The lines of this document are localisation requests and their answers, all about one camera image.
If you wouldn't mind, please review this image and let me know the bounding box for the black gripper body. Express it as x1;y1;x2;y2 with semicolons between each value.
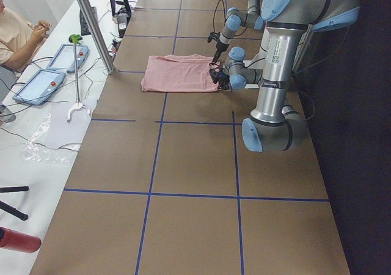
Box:
216;40;227;53
209;69;230;89

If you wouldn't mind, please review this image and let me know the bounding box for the pink t-shirt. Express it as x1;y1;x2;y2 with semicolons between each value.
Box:
141;54;218;93

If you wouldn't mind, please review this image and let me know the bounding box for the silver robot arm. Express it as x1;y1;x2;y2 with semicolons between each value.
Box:
208;0;264;63
209;0;360;152

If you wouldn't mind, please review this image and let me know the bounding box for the reacher grabber tool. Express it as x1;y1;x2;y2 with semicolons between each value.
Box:
67;34;91;123

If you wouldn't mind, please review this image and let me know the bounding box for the upper teach pendant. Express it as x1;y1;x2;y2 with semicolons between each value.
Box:
46;43;89;73

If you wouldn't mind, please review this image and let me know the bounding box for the teach pendant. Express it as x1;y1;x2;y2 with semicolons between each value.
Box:
46;43;89;73
12;69;66;105

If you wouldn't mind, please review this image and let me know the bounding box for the lower teach pendant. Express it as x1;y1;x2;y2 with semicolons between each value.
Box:
12;69;66;105

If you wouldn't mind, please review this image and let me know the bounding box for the clear plastic bag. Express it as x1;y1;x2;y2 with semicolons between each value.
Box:
20;99;98;163

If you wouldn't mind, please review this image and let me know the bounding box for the seated person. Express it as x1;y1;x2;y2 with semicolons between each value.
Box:
1;1;51;72

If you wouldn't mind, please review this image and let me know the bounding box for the black tripod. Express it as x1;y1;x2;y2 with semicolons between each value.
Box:
1;186;29;221

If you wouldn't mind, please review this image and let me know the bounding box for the red bottle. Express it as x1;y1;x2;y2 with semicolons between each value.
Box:
1;227;42;253

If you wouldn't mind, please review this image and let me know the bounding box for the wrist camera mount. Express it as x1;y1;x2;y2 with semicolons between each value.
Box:
207;31;220;43

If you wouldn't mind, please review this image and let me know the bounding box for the aluminium frame post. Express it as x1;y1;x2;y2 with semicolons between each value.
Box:
76;0;115;75

